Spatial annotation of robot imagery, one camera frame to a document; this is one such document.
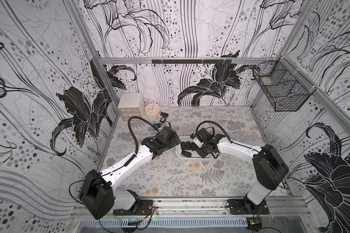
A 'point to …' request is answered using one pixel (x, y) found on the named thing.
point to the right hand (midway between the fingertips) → (202, 148)
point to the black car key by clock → (164, 114)
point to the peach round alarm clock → (152, 109)
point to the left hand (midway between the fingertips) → (173, 143)
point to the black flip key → (188, 145)
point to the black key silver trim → (163, 119)
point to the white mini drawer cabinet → (131, 105)
